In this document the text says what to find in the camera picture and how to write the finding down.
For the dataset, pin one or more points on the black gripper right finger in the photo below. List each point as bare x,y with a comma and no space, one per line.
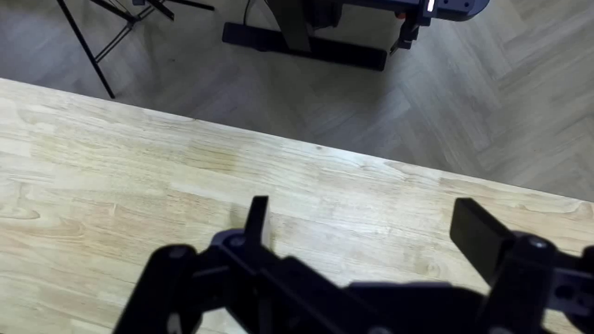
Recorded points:
503,257

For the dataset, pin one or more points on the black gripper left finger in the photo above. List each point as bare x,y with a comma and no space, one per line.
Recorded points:
244,262

